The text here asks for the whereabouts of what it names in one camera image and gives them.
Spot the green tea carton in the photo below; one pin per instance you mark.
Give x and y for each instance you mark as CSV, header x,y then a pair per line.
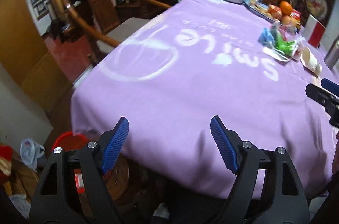
x,y
285,38

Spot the yellow red apple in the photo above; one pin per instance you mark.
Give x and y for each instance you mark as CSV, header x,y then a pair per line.
x,y
287,20

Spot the white red tissue box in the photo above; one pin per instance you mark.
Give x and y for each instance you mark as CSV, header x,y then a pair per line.
x,y
313,31

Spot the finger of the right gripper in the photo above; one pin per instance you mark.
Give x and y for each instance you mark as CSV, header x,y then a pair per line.
x,y
330,86

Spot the blue oval fruit tray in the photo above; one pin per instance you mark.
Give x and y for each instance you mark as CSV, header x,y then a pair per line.
x,y
259,9

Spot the blue face mask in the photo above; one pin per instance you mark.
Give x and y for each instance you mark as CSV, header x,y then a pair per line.
x,y
266,38

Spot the orange fruit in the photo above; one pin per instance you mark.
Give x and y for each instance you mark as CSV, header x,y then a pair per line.
x,y
285,7

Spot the white paper cup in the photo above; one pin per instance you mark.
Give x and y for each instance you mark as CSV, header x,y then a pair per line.
x,y
310,62

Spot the steel thermos bottle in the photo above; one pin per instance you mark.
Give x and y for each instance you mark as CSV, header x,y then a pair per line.
x,y
332,56

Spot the white plastic bag floor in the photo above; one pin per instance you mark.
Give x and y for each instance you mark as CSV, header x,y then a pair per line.
x,y
32,154

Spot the round framed flower picture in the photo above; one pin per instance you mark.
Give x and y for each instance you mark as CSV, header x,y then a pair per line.
x,y
319,9

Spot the wrapped orange pastry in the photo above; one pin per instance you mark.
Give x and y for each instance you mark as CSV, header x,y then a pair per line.
x,y
275,12

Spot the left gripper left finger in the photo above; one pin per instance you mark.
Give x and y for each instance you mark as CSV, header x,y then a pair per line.
x,y
56,198

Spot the red snack packet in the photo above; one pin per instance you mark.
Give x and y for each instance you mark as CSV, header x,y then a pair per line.
x,y
296,17

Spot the red bucket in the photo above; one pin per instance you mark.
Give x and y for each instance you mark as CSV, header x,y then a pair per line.
x,y
68,141

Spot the white paper napkin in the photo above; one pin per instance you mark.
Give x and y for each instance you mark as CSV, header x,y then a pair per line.
x,y
275,54

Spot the purple printed tablecloth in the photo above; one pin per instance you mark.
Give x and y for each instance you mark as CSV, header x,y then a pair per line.
x,y
199,59

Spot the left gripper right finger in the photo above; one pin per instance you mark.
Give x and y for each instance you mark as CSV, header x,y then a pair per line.
x,y
282,198

